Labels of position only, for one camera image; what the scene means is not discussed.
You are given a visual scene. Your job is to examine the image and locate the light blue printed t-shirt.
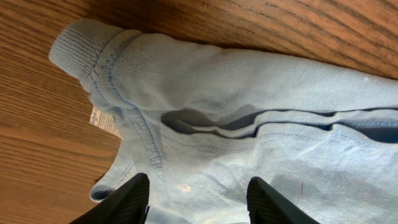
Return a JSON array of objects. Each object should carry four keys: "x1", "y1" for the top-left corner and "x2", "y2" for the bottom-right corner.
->
[{"x1": 49, "y1": 19, "x2": 397, "y2": 223}]

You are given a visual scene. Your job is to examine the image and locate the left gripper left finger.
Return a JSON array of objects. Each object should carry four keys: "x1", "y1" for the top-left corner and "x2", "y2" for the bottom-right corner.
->
[{"x1": 70, "y1": 173, "x2": 150, "y2": 224}]

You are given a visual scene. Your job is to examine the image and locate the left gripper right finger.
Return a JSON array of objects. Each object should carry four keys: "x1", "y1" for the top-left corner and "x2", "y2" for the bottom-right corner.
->
[{"x1": 246, "y1": 177, "x2": 319, "y2": 224}]

